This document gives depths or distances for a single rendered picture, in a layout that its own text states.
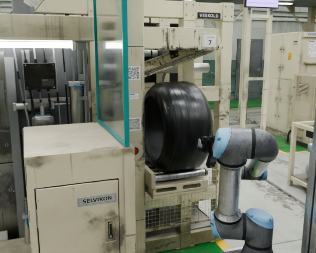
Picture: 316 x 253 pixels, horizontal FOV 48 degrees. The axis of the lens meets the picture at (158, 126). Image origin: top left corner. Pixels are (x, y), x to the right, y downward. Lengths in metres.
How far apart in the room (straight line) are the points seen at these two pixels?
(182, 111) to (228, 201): 0.66
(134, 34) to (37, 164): 0.99
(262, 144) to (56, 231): 0.82
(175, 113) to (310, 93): 4.77
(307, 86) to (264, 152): 5.27
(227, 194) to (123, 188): 0.42
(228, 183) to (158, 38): 1.20
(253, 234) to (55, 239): 0.80
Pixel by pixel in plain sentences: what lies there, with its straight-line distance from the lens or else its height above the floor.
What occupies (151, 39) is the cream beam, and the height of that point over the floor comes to 1.70.
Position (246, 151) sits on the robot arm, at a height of 1.27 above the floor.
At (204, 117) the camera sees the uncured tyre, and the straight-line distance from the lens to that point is 2.00.
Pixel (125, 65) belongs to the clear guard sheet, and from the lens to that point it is 1.31.
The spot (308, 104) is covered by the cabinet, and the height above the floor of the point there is 0.76.
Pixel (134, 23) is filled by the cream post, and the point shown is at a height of 1.77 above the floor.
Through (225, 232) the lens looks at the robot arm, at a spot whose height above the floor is 0.88.
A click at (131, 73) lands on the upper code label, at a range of 2.00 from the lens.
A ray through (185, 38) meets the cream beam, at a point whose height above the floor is 1.71.
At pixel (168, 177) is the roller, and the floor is 0.90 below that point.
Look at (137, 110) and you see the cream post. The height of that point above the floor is 1.30.
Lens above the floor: 1.62
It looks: 12 degrees down
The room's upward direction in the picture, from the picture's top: straight up
